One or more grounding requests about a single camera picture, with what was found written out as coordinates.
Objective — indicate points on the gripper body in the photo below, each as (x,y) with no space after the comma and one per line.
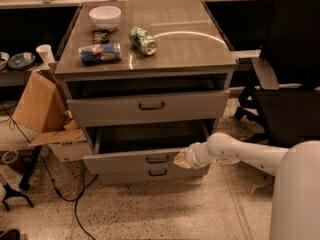
(193,156)

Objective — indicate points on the grey drawer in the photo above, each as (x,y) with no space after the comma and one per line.
(139,109)
(147,147)
(133,176)

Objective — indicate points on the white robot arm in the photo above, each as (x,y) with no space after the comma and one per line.
(296,195)

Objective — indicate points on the grey top drawer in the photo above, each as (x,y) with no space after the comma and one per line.
(139,109)

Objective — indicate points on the grey bottom drawer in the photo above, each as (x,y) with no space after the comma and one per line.
(133,176)

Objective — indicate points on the grey drawer cabinet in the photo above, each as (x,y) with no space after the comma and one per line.
(191,55)

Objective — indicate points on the white printed box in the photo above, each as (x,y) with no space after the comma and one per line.
(69,151)

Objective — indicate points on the black office chair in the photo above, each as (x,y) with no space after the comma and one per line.
(282,91)

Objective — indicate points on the green soda can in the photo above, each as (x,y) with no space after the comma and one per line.
(142,41)

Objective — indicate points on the blue soda can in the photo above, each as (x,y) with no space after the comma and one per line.
(101,52)

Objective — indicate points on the brown cardboard box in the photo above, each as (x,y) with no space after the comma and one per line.
(42,108)

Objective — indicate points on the small dark snack packet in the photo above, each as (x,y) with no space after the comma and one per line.
(100,36)

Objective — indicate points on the white bowl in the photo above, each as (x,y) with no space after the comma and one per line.
(105,17)

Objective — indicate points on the white paper cup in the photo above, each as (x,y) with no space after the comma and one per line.
(45,53)

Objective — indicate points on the black tripod stand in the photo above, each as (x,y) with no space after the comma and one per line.
(11,193)

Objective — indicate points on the dark blue plate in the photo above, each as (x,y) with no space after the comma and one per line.
(21,61)

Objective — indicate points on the grey bowl at left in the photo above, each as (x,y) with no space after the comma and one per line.
(4,57)

